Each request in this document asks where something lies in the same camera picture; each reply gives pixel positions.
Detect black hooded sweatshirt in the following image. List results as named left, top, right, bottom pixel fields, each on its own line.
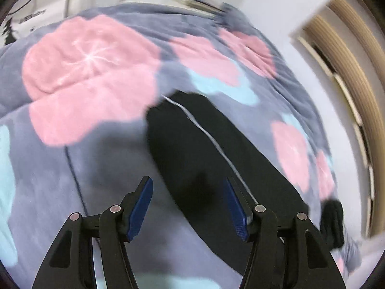
left=146, top=91, right=344, bottom=285

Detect grey floral fleece blanket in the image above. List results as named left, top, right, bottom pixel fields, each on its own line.
left=1, top=3, right=361, bottom=288

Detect beige window curtain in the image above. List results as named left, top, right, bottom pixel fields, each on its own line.
left=296, top=0, right=384, bottom=237

